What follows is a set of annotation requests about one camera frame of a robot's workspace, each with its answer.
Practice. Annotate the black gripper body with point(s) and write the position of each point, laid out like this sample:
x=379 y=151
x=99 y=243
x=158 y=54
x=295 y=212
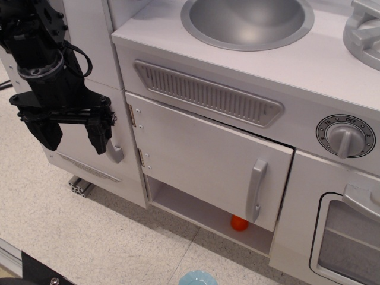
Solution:
x=58 y=93

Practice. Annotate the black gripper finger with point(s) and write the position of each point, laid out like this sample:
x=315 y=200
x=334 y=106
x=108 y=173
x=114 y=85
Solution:
x=99 y=132
x=46 y=130

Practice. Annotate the white cabinet door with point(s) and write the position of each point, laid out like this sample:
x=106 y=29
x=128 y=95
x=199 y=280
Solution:
x=208 y=160

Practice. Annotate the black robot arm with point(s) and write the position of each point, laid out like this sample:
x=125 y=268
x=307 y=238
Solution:
x=33 y=32

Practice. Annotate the white fridge door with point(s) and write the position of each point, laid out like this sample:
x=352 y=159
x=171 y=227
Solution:
x=76 y=144

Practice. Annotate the silver fridge emblem trim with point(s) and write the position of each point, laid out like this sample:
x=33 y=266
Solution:
x=90 y=169

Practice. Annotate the aluminium extrusion bar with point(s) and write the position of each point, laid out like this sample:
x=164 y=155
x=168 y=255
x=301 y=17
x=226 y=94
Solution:
x=80 y=186

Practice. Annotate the grey vent grille panel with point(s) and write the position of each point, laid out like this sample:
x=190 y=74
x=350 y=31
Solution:
x=219 y=98

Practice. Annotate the white toy kitchen body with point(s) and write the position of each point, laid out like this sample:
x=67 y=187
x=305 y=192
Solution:
x=106 y=239

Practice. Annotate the orange toy item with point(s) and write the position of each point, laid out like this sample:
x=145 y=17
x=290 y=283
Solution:
x=238 y=224

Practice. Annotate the silver round sink basin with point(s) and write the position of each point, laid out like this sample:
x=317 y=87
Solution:
x=247 y=26

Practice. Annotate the light blue plate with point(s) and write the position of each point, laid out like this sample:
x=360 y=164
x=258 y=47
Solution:
x=197 y=277

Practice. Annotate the white oven door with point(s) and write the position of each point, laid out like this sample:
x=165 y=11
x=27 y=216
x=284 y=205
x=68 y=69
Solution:
x=319 y=239

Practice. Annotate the grey timer knob dial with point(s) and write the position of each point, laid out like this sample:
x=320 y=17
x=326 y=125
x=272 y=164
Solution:
x=345 y=136

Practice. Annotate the grey fridge door handle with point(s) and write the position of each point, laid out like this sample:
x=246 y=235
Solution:
x=114 y=153

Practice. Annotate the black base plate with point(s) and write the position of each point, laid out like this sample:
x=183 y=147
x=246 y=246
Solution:
x=39 y=273

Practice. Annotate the grey cabinet door handle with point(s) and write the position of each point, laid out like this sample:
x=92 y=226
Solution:
x=257 y=176

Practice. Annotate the grey oven door handle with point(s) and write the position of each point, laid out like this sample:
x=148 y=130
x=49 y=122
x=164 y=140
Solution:
x=361 y=200

